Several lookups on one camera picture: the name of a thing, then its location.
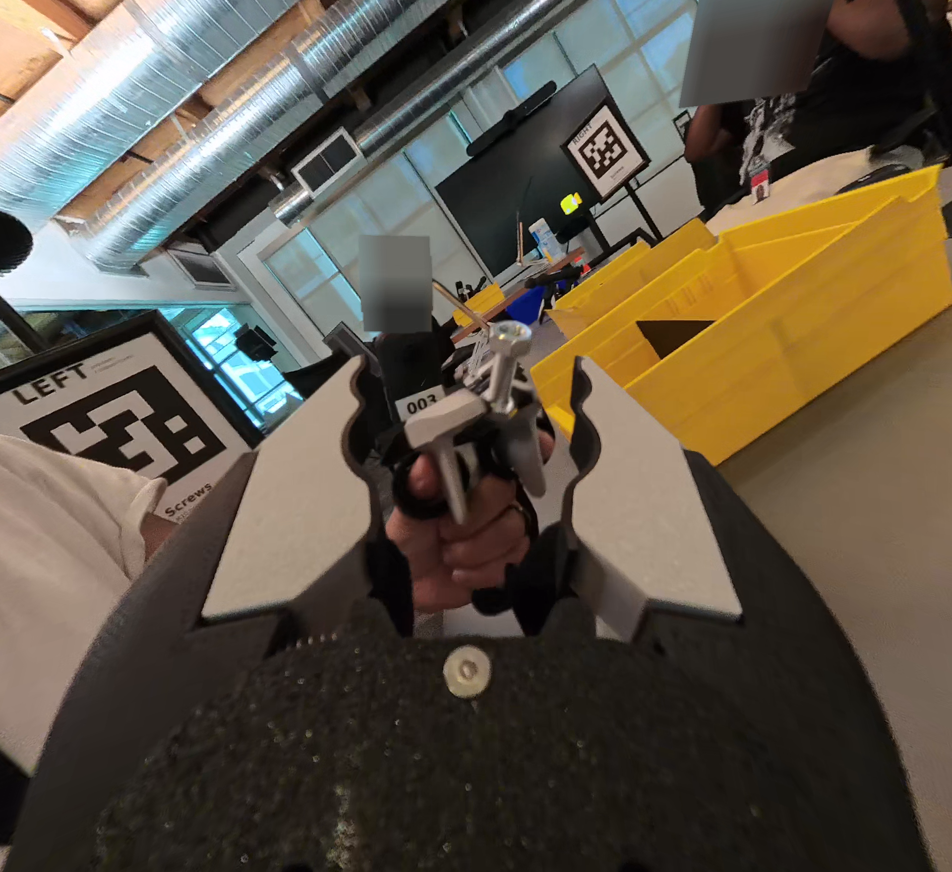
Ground large black screen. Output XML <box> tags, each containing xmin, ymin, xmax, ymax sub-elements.
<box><xmin>435</xmin><ymin>64</ymin><xmax>611</xmax><ymax>278</ymax></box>

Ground black sign stand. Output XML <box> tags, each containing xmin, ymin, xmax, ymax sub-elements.
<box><xmin>628</xmin><ymin>180</ymin><xmax>663</xmax><ymax>241</ymax></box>

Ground black white tag sign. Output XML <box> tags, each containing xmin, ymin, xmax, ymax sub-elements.
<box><xmin>0</xmin><ymin>310</ymin><xmax>265</xmax><ymax>527</ymax></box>
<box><xmin>559</xmin><ymin>98</ymin><xmax>652</xmax><ymax>203</ymax></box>

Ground person's left hand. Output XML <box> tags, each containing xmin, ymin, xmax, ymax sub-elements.
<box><xmin>385</xmin><ymin>433</ymin><xmax>557</xmax><ymax>613</ymax></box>

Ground black office chair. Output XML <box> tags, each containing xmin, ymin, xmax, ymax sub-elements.
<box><xmin>281</xmin><ymin>359</ymin><xmax>358</xmax><ymax>404</ymax></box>

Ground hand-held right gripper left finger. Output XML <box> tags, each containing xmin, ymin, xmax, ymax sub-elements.
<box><xmin>201</xmin><ymin>355</ymin><xmax>376</xmax><ymax>623</ymax></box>

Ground silver metal bolt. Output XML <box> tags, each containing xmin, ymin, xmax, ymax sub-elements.
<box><xmin>485</xmin><ymin>321</ymin><xmax>534</xmax><ymax>418</ymax></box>

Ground black round disc stand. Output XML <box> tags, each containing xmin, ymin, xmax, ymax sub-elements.
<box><xmin>0</xmin><ymin>211</ymin><xmax>37</xmax><ymax>367</ymax></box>

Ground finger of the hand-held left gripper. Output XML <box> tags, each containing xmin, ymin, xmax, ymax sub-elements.
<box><xmin>404</xmin><ymin>392</ymin><xmax>489</xmax><ymax>525</ymax></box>
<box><xmin>502</xmin><ymin>396</ymin><xmax>551</xmax><ymax>499</ymax></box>

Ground black device on tripod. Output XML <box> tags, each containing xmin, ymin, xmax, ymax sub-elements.
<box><xmin>524</xmin><ymin>269</ymin><xmax>581</xmax><ymax>308</ymax></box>

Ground yellow plastic bin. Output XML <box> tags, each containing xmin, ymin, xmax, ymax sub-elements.
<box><xmin>530</xmin><ymin>164</ymin><xmax>949</xmax><ymax>467</ymax></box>
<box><xmin>546</xmin><ymin>217</ymin><xmax>720</xmax><ymax>337</ymax></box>

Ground black tripod camera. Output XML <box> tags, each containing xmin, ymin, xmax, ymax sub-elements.
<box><xmin>234</xmin><ymin>325</ymin><xmax>278</xmax><ymax>363</ymax></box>

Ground silver air duct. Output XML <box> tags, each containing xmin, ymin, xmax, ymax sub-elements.
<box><xmin>82</xmin><ymin>0</ymin><xmax>555</xmax><ymax>274</ymax></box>
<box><xmin>275</xmin><ymin>0</ymin><xmax>622</xmax><ymax>226</ymax></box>
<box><xmin>0</xmin><ymin>0</ymin><xmax>417</xmax><ymax>233</ymax></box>

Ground black video bar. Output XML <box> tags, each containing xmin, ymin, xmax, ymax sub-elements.
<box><xmin>467</xmin><ymin>79</ymin><xmax>559</xmax><ymax>159</ymax></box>

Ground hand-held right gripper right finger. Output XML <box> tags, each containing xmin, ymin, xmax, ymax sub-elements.
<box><xmin>567</xmin><ymin>357</ymin><xmax>743</xmax><ymax>641</ymax></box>

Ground white ceiling vent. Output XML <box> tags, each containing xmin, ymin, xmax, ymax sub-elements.
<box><xmin>292</xmin><ymin>128</ymin><xmax>365</xmax><ymax>194</ymax></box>

